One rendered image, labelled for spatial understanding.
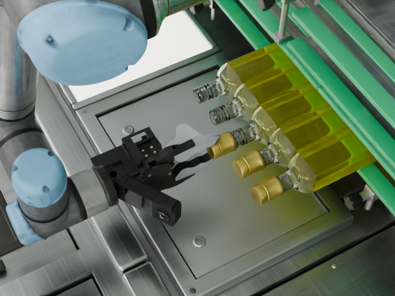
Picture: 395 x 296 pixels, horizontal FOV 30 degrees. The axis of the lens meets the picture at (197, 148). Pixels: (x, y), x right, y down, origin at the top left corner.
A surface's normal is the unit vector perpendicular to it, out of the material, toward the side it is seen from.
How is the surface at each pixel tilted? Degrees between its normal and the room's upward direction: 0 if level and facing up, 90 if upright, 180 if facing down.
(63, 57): 83
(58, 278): 90
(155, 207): 30
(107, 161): 90
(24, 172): 91
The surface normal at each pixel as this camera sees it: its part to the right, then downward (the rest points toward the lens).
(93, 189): 0.23, -0.21
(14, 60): 0.15, 0.86
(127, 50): 0.35, 0.85
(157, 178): 0.49, 0.69
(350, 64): 0.01, -0.59
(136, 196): -0.51, 0.66
